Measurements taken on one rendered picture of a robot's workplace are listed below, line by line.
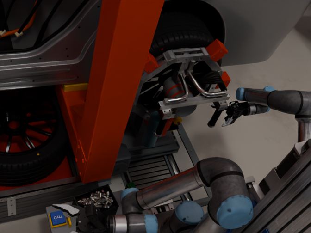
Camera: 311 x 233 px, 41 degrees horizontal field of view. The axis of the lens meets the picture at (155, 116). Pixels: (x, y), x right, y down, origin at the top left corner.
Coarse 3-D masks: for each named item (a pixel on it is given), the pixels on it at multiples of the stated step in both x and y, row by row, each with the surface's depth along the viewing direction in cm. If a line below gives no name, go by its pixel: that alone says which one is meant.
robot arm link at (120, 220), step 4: (116, 216) 139; (120, 216) 140; (124, 216) 140; (116, 220) 138; (120, 220) 138; (124, 220) 139; (116, 224) 137; (120, 224) 138; (124, 224) 138; (116, 228) 137; (120, 228) 137; (124, 228) 138; (116, 232) 137; (120, 232) 137; (124, 232) 138
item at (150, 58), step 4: (148, 56) 210; (152, 56) 216; (148, 60) 209; (152, 60) 210; (148, 64) 211; (152, 64) 212; (156, 64) 214; (144, 68) 213; (148, 68) 214; (152, 68) 215; (148, 72) 216
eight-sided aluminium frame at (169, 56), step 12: (204, 48) 225; (156, 60) 218; (168, 60) 214; (180, 60) 218; (192, 60) 221; (204, 60) 225; (144, 72) 222; (156, 72) 219; (204, 84) 255; (216, 84) 248; (132, 108) 237; (144, 108) 249
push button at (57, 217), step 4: (52, 212) 216; (56, 212) 216; (60, 212) 217; (52, 216) 214; (56, 216) 215; (60, 216) 215; (64, 216) 216; (52, 220) 213; (56, 220) 214; (60, 220) 214; (64, 220) 214; (52, 224) 212; (56, 224) 213
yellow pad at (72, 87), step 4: (64, 84) 238; (68, 84) 238; (72, 84) 239; (76, 84) 240; (80, 84) 241; (84, 84) 241; (64, 88) 238; (68, 88) 239; (72, 88) 240; (76, 88) 242; (80, 88) 243; (84, 88) 244
